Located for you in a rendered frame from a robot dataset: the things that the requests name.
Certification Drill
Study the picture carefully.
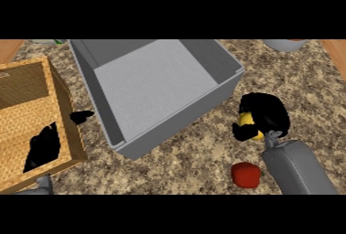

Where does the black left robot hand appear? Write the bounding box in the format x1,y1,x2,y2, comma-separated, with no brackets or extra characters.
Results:
23,110,96,174

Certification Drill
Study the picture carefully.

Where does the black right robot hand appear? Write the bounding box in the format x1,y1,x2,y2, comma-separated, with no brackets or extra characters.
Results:
230,91,291,142

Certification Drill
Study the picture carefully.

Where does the yellow lemon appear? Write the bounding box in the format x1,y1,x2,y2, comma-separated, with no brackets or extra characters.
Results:
236,111,266,142

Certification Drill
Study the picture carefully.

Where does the large grey open box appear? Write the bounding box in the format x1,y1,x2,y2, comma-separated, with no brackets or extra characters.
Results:
68,39,245,161

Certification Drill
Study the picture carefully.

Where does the tan wicker basket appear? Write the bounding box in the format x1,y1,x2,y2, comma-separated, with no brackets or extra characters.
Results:
0,56,89,195

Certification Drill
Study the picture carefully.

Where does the red bell pepper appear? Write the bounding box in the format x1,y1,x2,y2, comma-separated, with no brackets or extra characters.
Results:
229,161,263,189

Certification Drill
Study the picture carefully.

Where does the grey round pot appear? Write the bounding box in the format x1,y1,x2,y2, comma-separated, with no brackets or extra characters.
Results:
260,39,310,52

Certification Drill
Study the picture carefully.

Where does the brown wooden panel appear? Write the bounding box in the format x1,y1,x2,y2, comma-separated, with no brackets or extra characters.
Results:
0,39,25,64
321,39,346,80

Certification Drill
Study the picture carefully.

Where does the pale object with green tip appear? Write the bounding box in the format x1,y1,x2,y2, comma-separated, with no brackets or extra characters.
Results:
31,39,68,46

